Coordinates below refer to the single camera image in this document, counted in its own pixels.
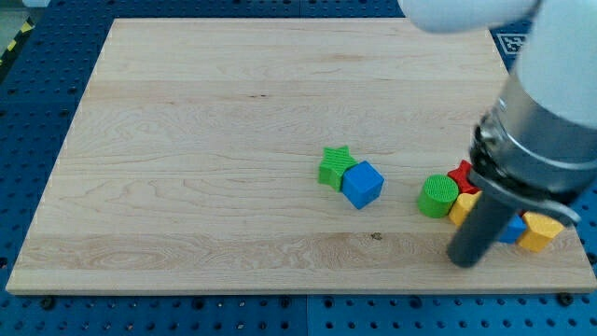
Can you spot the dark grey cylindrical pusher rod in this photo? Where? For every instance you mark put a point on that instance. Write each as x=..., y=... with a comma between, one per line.
x=483, y=226

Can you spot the green circle block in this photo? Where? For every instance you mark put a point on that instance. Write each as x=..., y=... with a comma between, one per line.
x=437, y=196

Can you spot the yellow heart block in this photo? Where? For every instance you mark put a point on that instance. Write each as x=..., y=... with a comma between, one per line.
x=462, y=207

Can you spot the fiducial marker tag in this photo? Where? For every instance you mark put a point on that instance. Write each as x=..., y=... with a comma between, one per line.
x=510, y=44

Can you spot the light wooden board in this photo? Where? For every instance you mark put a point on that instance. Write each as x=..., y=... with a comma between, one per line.
x=191, y=165

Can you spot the red star block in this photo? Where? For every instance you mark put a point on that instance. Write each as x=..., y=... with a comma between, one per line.
x=460, y=176

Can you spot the yellow pentagon block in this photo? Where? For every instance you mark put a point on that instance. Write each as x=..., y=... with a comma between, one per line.
x=540, y=231

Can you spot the blue block behind rod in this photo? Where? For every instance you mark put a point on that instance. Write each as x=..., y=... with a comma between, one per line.
x=515, y=228

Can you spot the blue cube block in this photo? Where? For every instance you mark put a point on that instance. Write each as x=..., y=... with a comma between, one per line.
x=362, y=184

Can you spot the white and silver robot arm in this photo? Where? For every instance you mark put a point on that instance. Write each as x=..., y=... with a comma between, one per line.
x=535, y=149

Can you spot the green star block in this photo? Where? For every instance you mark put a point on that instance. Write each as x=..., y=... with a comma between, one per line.
x=336, y=161

